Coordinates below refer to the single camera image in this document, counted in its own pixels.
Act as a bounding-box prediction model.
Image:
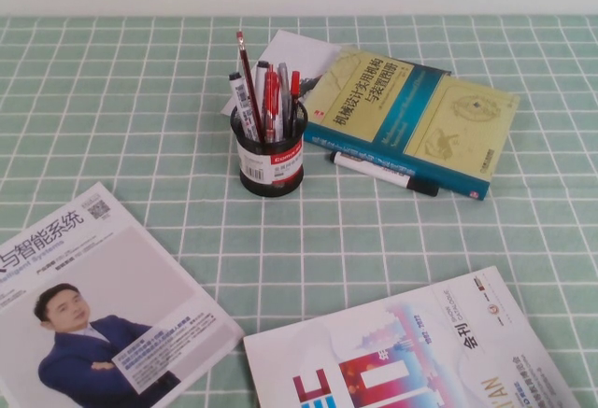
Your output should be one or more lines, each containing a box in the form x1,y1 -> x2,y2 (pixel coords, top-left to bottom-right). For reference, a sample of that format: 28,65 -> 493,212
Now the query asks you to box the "red pencil with eraser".
235,30 -> 266,144

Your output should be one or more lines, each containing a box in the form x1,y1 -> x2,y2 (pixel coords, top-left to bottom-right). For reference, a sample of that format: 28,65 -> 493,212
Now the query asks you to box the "black mesh pen holder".
232,99 -> 309,199

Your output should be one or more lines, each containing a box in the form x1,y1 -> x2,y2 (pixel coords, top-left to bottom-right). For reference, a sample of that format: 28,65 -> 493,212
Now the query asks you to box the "red gel pen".
263,64 -> 282,143

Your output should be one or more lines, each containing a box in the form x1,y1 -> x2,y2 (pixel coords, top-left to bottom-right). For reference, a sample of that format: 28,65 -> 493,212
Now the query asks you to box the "grey pen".
277,62 -> 292,141

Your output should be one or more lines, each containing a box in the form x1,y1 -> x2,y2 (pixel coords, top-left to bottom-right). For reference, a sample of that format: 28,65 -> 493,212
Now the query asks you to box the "black pen with red cap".
286,70 -> 303,137

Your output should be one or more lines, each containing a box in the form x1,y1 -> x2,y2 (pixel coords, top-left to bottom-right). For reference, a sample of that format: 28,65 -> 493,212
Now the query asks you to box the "barcoded white marker pen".
227,71 -> 261,141

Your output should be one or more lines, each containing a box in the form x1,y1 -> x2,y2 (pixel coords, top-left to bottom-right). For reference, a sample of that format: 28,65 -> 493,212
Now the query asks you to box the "white pen with black cap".
255,60 -> 272,101

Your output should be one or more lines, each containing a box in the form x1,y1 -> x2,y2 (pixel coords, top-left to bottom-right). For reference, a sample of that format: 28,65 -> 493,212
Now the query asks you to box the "white marker with black cap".
329,149 -> 440,198

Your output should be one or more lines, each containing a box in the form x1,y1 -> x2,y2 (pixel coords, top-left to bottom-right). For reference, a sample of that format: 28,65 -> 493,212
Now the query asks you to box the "white paper booklet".
221,29 -> 342,118

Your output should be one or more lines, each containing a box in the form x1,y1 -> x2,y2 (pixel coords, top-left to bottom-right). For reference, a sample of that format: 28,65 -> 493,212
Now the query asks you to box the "yellow and teal hardcover book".
303,46 -> 520,203

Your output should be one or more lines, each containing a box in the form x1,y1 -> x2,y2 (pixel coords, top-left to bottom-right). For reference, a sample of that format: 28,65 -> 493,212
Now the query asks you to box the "magazine with suited man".
0,181 -> 245,408

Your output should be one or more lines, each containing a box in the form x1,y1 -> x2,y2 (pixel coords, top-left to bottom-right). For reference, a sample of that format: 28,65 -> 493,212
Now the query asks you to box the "white colourful show catalogue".
242,265 -> 580,408

